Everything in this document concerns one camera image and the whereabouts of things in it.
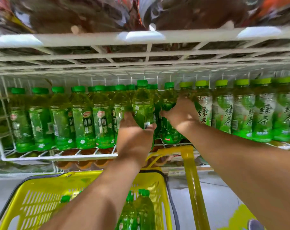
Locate row of flower-label green bottles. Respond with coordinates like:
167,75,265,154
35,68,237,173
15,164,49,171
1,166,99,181
8,80,184,154

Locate green tea bottles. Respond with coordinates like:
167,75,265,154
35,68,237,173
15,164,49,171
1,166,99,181
51,189,156,230

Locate person's right hand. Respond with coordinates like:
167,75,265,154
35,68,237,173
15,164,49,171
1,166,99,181
159,97,201,134

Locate row of orange-label tea bottles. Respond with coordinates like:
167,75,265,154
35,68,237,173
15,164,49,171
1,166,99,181
0,0,290,34

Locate person's left forearm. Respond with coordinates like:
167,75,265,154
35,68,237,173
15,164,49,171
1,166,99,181
39,153,145,230

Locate yellow shopping basket trolley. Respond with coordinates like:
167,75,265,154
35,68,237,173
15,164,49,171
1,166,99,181
0,145,211,230

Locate row of white-label green bottles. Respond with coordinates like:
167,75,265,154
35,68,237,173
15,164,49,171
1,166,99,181
179,76,290,145

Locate yellow cartoon floor sticker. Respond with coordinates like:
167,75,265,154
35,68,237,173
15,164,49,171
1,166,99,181
219,204,265,230

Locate person's right forearm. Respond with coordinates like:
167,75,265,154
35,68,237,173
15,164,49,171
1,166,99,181
181,122,290,230

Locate person's left hand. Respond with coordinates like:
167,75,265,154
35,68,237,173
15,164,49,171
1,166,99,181
116,112,157,165

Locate white wire shelf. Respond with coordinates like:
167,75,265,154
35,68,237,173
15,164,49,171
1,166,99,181
0,24,290,178

